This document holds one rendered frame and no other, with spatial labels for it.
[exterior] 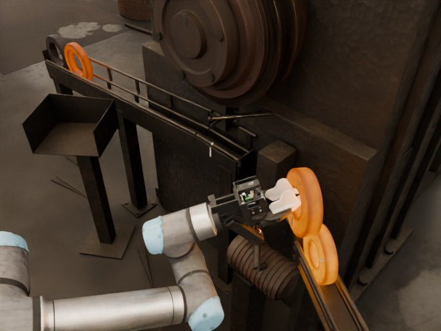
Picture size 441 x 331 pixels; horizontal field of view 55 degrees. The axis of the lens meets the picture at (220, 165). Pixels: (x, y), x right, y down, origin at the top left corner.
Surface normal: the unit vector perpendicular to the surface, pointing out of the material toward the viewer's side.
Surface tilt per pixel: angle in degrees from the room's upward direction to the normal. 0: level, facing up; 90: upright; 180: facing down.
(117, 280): 0
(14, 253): 56
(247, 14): 64
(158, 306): 36
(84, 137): 5
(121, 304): 22
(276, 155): 0
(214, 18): 90
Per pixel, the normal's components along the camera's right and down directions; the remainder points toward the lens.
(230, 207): 0.18, 0.64
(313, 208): 0.18, 0.08
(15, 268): 0.79, -0.60
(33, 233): 0.00, -0.76
